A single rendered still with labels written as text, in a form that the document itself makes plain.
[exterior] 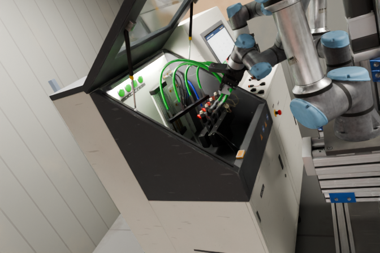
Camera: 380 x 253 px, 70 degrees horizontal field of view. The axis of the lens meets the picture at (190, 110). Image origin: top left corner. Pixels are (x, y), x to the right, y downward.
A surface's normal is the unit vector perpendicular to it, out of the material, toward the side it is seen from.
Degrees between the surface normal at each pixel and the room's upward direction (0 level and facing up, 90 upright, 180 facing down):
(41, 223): 90
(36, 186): 90
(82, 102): 90
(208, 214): 90
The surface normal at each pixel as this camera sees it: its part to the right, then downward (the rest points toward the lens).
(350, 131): -0.73, 0.22
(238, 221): -0.39, 0.48
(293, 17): -0.15, 0.33
